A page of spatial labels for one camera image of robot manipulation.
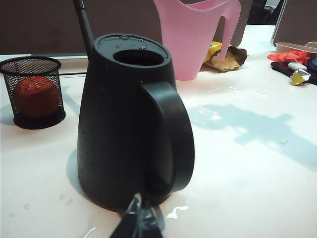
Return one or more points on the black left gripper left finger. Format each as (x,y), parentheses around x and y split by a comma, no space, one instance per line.
(126,225)

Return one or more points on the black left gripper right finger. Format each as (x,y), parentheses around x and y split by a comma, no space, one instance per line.
(151,225)

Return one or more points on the black plastic watering kettle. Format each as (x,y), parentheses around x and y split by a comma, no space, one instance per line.
(119,111)

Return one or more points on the orange ball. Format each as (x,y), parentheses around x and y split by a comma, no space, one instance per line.
(34,96)

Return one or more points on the yellow open chip bag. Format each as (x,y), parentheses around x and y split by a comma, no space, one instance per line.
(223,65)

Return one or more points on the black mesh pen holder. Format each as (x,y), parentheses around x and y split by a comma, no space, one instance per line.
(7,83)

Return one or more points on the pink plastic watering can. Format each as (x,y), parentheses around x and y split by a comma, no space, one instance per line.
(183,37)

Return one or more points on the black flat item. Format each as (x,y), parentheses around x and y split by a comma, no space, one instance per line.
(280,68)

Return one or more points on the yellow foil wrapper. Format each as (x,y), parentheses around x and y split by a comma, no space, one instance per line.
(298,78)

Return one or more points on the white marker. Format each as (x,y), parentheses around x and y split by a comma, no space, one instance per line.
(297,66)

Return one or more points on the brown desk divider panel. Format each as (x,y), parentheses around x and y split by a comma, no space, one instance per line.
(37,24)

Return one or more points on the red cloth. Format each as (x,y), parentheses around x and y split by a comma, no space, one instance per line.
(294,56)

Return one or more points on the beige shallow tray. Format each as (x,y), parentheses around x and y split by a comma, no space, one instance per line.
(284,45)

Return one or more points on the blue round object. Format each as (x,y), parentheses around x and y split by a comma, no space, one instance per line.
(313,65)

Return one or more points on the silver laptop lid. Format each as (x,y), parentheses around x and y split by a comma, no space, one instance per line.
(279,22)

